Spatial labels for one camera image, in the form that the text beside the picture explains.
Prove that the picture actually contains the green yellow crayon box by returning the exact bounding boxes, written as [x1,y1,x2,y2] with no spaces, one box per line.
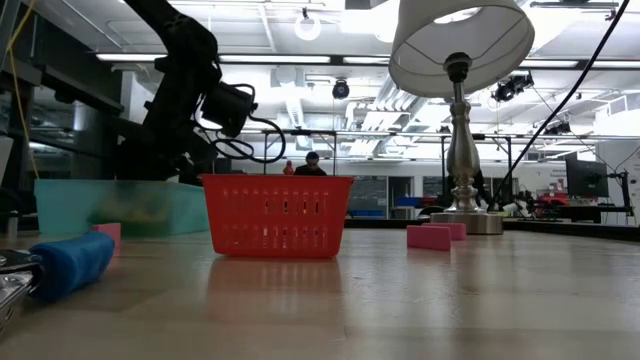
[97,192,169,229]

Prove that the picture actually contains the pink rubber eraser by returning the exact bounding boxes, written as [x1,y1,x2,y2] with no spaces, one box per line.
[406,224,453,252]
[91,223,123,256]
[422,222,468,242]

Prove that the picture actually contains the blue-handled pliers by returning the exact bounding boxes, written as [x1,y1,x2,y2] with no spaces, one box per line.
[0,229,117,341]

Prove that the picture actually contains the fluorescent ceiling light strip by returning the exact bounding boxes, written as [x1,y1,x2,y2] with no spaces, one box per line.
[519,58,640,70]
[94,53,391,65]

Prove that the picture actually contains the green translucent plastic tray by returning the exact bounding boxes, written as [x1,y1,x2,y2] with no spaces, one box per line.
[33,178,210,237]

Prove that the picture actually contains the red plastic basket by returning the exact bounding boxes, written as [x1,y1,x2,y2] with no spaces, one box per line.
[201,173,355,260]

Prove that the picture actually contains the person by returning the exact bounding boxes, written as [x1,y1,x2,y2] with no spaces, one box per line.
[293,151,329,177]

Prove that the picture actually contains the silver table lamp white shade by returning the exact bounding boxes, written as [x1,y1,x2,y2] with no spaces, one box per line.
[388,0,536,236]

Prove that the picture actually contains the black computer monitor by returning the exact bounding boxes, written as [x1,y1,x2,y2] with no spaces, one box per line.
[565,158,610,199]

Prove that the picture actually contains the black desk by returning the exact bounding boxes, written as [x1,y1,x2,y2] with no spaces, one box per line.
[557,203,635,225]

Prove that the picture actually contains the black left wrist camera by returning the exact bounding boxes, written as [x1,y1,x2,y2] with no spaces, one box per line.
[199,81,260,140]

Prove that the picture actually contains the black background table frame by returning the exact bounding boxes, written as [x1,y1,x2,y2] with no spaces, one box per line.
[262,128,515,177]

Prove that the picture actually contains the yellow hanging cable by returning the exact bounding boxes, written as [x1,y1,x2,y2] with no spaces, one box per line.
[0,0,41,181]

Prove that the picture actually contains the small silver metal post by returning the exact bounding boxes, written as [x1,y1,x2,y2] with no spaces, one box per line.
[5,209,22,240]

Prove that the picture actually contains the white ring ceiling light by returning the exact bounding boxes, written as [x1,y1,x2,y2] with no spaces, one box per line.
[293,12,323,42]

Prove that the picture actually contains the black ceiling camera rig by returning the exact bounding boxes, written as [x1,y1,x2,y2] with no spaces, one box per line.
[492,72,535,103]

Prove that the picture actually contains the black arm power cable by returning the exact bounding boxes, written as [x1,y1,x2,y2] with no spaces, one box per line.
[487,0,632,214]

